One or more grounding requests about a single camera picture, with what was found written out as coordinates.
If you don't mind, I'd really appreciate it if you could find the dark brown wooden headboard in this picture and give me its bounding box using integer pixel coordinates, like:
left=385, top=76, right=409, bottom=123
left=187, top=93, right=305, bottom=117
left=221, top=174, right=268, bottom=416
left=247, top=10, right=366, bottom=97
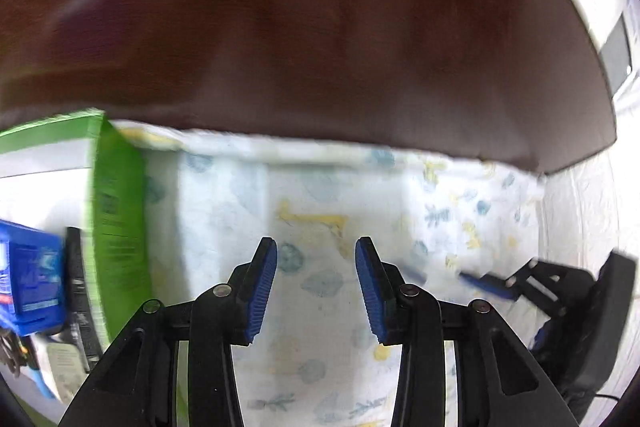
left=0, top=0, right=617, bottom=175

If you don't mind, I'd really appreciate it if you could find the green cardboard box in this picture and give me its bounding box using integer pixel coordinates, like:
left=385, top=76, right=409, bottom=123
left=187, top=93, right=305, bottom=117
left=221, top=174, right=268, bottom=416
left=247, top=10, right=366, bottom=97
left=0, top=108, right=156, bottom=423

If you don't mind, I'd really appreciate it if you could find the black marker with white cap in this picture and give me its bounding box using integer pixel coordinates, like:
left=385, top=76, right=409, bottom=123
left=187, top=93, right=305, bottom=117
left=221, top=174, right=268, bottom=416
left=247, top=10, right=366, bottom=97
left=65, top=227, right=103, bottom=373

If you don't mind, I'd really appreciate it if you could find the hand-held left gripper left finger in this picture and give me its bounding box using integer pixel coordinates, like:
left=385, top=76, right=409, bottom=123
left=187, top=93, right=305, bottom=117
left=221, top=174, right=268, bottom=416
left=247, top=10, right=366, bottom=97
left=57, top=237, right=278, bottom=427

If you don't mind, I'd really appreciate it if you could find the white charger plug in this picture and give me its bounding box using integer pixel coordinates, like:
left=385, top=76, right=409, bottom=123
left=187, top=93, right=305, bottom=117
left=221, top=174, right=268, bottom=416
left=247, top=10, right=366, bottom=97
left=47, top=342, right=88, bottom=400

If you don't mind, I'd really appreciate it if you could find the blue mint tin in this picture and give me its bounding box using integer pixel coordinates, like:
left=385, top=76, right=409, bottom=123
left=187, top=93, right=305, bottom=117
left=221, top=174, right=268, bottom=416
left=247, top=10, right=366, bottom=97
left=0, top=219, right=68, bottom=337

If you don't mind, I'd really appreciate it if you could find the giraffe printed cloth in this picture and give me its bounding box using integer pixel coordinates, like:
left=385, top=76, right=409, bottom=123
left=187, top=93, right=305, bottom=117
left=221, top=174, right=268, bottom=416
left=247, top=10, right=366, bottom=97
left=107, top=119, right=601, bottom=427

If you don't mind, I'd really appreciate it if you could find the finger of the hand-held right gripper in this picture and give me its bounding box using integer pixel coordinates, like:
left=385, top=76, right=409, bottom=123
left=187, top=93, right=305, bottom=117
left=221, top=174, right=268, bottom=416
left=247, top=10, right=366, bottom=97
left=459, top=258, right=596, bottom=320
left=529, top=317, right=571, bottom=358

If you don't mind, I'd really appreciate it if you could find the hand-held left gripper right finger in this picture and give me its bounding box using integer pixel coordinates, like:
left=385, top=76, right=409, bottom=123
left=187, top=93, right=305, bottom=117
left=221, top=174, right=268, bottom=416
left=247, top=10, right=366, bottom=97
left=354, top=236, right=576, bottom=427

